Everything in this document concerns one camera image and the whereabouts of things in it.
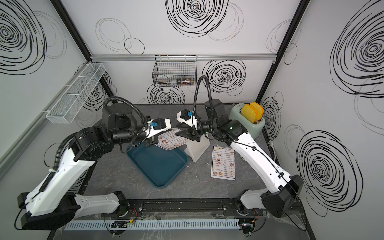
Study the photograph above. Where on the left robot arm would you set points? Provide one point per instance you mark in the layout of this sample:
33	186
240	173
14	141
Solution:
51	204

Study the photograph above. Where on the toast slice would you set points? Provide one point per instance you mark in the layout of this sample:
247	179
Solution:
258	109
250	113

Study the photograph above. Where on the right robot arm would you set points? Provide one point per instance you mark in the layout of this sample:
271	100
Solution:
282	189

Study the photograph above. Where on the front toast slice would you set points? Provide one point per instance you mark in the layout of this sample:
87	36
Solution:
250	113

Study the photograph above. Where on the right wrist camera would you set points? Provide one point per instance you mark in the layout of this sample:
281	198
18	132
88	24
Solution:
186	118

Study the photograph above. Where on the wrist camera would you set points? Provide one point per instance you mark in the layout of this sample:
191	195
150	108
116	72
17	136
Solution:
157	126
186	118

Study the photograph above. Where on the rear toast slice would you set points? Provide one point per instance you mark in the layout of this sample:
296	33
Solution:
258	109

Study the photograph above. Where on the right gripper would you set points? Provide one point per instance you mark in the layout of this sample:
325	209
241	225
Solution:
189	134

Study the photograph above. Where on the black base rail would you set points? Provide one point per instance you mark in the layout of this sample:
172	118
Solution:
227	207

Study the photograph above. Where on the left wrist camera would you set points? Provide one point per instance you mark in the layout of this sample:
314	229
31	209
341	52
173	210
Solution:
157	126

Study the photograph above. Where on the white mesh shelf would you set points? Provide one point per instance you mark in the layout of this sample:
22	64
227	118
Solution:
76	93

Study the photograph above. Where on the teal plastic tray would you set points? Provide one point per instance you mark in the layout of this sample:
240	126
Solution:
159	166

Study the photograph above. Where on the white menu holder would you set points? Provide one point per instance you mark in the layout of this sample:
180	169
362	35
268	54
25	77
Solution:
196	149

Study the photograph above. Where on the new menu sheet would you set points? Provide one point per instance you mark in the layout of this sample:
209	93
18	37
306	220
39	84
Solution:
169	140

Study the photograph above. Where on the black wire basket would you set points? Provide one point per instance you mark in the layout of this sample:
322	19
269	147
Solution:
168	68

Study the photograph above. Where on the white slotted cable duct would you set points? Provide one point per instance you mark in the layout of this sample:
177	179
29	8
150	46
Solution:
116	225

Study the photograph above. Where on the mint green toaster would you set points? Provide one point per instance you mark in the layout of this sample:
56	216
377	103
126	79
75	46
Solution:
254	129

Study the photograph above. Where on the old menu sheet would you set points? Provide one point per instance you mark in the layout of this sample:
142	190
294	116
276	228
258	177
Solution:
223	163

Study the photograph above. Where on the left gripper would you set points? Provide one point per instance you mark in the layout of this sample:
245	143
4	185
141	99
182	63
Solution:
152	142

